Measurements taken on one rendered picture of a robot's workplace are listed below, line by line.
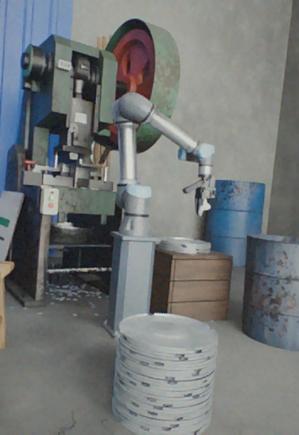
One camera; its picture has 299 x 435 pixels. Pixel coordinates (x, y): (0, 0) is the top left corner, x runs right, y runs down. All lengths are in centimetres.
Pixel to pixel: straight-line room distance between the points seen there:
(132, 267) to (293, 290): 72
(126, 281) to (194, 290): 47
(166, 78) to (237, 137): 270
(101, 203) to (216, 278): 79
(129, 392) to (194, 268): 101
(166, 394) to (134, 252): 75
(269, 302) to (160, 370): 93
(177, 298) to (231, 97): 337
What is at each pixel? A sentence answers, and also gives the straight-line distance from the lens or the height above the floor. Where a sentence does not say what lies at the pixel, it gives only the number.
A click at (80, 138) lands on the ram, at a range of 238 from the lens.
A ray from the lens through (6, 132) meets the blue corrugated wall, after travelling 353.
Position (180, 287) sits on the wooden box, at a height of 19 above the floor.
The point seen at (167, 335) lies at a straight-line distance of 114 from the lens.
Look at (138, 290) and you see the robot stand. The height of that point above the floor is 21.
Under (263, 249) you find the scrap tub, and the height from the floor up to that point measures 43.
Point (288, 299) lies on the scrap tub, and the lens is 188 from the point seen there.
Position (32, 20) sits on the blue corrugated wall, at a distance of 380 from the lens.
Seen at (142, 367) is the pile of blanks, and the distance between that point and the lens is 109.
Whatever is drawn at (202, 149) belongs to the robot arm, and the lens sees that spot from 184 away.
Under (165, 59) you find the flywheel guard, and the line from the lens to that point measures 243.
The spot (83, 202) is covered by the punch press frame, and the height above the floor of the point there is 56.
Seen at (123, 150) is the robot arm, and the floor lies 84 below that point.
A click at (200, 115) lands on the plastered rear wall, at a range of 460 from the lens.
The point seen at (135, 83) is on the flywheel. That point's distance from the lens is 266.
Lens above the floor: 62
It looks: 3 degrees down
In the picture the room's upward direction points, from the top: 5 degrees clockwise
